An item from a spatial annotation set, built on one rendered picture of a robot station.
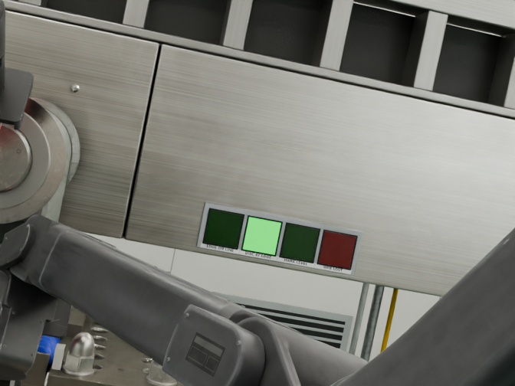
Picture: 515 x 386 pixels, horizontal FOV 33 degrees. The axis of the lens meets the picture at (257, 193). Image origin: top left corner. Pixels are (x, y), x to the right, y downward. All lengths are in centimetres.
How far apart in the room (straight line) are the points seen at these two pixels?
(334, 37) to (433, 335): 101
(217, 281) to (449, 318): 335
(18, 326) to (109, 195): 53
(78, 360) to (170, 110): 46
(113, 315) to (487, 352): 33
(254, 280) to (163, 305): 317
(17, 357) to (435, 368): 51
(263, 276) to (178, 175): 245
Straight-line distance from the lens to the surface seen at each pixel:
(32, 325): 83
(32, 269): 77
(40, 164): 99
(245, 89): 133
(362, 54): 145
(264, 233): 134
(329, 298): 382
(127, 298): 62
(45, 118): 100
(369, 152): 137
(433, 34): 141
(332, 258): 136
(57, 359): 102
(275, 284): 376
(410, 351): 40
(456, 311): 39
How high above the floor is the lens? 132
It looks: 3 degrees down
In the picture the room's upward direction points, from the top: 11 degrees clockwise
